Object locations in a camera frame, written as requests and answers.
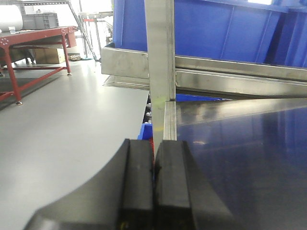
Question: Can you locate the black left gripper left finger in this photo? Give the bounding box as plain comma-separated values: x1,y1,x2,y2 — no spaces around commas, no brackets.
25,139,154,230

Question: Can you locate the grey plastic crate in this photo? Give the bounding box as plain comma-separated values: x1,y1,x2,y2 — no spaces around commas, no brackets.
22,13,59,30

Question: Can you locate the red metal workbench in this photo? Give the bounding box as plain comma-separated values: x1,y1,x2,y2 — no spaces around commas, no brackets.
0,26,79,105

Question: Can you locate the stainless steel shelf rack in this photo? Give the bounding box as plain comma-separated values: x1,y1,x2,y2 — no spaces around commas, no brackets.
102,0,307,143

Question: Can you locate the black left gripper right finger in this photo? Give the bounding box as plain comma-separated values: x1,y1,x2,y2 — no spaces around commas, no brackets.
154,140,236,230

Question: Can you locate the cardboard box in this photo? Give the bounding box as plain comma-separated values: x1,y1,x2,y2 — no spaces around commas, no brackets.
33,48,65,64

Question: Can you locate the large white roll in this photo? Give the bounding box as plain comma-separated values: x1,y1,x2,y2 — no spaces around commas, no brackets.
0,5,23,32

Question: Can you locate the large blue plastic bin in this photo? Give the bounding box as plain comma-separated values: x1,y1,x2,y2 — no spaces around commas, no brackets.
113,0,292,63

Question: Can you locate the small blue bin below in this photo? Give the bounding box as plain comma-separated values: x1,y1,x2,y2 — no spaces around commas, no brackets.
137,123,153,140

